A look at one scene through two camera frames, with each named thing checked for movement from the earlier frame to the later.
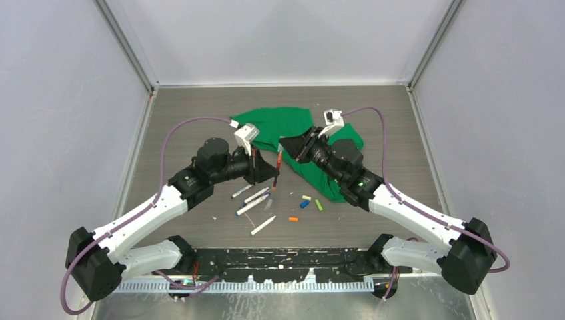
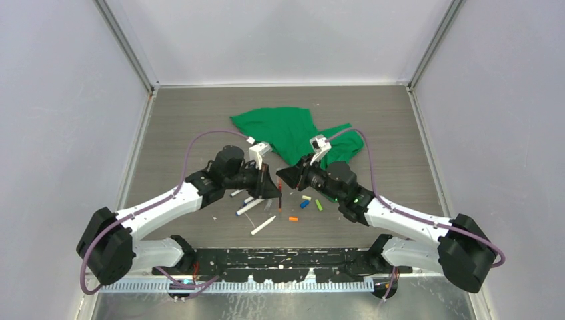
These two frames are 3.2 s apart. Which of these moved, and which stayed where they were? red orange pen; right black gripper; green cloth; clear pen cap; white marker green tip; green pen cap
Moved: red orange pen; right black gripper
Stayed: green cloth; green pen cap; clear pen cap; white marker green tip
